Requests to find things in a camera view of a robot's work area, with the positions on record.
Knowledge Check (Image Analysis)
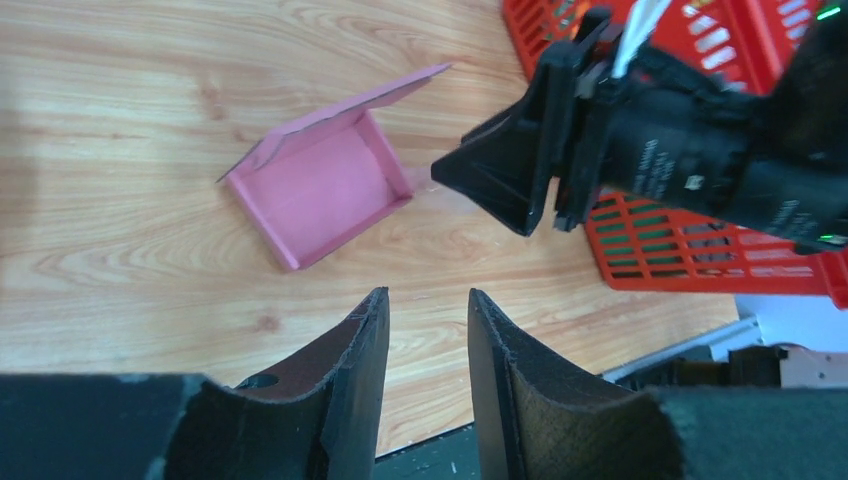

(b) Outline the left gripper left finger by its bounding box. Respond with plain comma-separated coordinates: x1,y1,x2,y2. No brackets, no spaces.
1,287,390,479

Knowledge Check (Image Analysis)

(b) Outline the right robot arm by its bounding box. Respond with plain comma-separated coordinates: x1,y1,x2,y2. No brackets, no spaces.
430,1,847,254

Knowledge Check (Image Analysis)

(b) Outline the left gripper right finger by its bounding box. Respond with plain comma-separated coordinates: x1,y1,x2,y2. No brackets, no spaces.
467,289,847,479

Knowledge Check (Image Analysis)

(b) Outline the pink paper box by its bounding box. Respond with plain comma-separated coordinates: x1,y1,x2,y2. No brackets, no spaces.
220,63,450,271

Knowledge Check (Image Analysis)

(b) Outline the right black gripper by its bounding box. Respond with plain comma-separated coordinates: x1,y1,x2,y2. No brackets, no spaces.
430,6,754,237

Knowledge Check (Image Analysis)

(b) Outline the red plastic basket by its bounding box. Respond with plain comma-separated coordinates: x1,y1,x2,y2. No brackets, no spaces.
500,0,848,311

